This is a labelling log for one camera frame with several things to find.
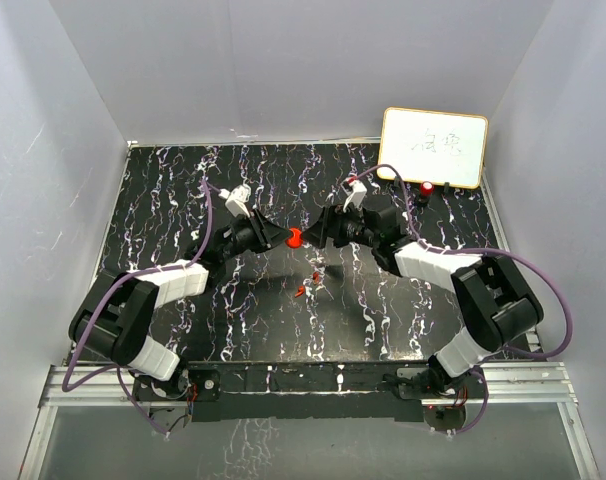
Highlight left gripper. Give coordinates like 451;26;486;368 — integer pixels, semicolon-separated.
219;208;293;262

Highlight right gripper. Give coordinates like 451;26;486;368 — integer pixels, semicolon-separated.
301;201;379;249

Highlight orange earbud charging case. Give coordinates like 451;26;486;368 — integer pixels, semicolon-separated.
285;227;304;249

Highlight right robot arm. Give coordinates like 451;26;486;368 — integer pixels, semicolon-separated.
301;206;544;397

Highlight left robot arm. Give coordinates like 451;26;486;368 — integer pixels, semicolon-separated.
68;209;295;399

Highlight yellow framed whiteboard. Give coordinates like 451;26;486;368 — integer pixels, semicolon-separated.
377;107;489;189

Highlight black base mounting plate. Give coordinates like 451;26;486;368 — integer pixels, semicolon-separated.
134;361;487;422

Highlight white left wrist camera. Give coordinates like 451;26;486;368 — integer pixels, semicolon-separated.
218;184;252;218

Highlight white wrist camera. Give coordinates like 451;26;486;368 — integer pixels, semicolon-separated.
342;176;367;212
218;184;252;218

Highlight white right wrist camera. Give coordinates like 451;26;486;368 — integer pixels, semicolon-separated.
342;176;367;212

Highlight aluminium frame rail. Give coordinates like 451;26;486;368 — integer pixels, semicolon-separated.
20;363;600;479

